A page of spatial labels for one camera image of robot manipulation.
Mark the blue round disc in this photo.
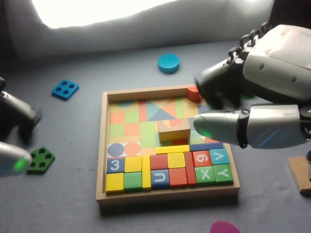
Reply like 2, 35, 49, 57
157, 53, 181, 74

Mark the magenta round disc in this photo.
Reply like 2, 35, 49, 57
210, 220, 242, 233

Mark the blue square four-hole piece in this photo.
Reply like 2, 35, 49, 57
51, 79, 80, 101

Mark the orange half-round block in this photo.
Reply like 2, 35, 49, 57
186, 86, 203, 102

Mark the green pentagon five-hole piece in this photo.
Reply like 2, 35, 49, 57
26, 146, 56, 175

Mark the rectangular wooden board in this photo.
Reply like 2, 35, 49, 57
288, 155, 311, 197

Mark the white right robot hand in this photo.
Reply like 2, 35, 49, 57
193, 21, 311, 150

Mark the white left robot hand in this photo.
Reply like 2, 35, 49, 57
0, 76, 43, 177

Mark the grey table cloth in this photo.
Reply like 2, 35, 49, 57
0, 40, 311, 233

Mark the natural wooden block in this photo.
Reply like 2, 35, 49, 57
157, 119, 191, 143

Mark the white backdrop sheet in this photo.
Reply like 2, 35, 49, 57
0, 0, 275, 58

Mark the square wooden tray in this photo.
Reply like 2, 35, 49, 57
95, 84, 242, 207

